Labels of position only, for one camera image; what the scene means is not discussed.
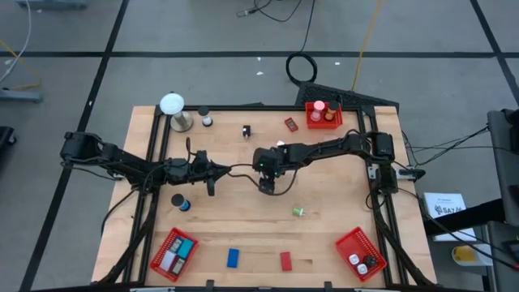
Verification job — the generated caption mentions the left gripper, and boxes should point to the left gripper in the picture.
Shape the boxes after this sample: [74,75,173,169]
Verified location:
[190,161,233,198]

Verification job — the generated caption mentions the blue plastic box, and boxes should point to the blue plastic box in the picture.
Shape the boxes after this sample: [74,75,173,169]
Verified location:
[226,247,241,269]

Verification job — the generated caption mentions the pink sand hourglass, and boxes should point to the pink sand hourglass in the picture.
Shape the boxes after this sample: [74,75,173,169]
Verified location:
[310,100,327,122]

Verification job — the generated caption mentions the black digital clock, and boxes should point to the black digital clock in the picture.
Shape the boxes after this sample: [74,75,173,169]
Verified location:
[170,257,187,276]

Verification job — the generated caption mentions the blue sand hourglass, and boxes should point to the blue sand hourglass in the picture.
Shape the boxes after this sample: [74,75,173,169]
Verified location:
[170,193,192,213]

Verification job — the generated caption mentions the white sand hourglass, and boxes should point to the white sand hourglass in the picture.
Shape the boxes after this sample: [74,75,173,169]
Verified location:
[197,105,215,128]

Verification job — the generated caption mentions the red flat plastic box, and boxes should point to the red flat plastic box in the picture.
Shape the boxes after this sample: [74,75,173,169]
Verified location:
[279,251,294,273]

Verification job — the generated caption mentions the white ball on stand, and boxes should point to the white ball on stand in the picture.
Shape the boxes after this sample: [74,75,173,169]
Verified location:
[158,92,195,134]

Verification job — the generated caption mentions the small red plastic basket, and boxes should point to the small red plastic basket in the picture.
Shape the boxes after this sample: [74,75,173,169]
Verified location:
[304,101,344,131]

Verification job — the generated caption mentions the orange sand hourglass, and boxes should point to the orange sand hourglass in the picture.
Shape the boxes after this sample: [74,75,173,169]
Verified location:
[324,100,341,122]

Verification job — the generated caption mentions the black rubber mat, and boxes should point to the black rubber mat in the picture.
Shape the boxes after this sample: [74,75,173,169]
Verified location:
[294,80,401,110]

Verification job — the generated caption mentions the white cardboard box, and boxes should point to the white cardboard box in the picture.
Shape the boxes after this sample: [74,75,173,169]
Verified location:
[422,191,478,243]

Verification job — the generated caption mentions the yellow and white device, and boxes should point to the yellow and white device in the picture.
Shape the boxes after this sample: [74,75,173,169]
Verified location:
[451,245,494,268]

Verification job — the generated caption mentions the grey desk foot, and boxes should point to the grey desk foot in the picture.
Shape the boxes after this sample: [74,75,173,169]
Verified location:
[0,88,44,104]

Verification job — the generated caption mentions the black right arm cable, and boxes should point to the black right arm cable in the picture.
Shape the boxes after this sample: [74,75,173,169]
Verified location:
[225,161,309,197]

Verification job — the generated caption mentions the black aluminium table frame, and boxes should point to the black aluminium table frame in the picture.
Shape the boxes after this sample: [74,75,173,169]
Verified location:
[97,104,437,289]

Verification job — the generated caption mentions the black coiled cable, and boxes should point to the black coiled cable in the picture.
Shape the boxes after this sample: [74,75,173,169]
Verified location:
[285,0,319,87]

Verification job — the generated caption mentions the yellow cable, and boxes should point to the yellow cable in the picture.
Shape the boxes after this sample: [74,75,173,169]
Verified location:
[0,38,42,91]
[350,0,384,92]

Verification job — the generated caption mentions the black power cable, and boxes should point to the black power cable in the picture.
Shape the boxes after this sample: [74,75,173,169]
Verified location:
[399,125,491,167]

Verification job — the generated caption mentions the white cable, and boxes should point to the white cable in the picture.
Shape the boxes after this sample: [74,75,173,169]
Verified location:
[0,0,32,82]

